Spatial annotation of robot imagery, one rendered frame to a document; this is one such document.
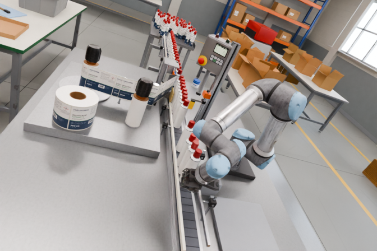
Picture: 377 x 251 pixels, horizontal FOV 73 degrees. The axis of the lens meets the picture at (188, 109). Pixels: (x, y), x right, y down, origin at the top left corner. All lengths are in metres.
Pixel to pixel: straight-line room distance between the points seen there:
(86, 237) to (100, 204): 0.15
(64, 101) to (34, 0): 1.98
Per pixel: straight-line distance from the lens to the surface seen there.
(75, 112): 1.33
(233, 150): 0.97
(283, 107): 1.19
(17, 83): 2.50
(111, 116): 1.55
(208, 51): 1.54
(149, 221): 1.17
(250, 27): 7.12
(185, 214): 1.18
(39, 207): 1.15
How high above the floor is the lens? 1.75
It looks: 27 degrees down
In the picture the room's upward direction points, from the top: 24 degrees clockwise
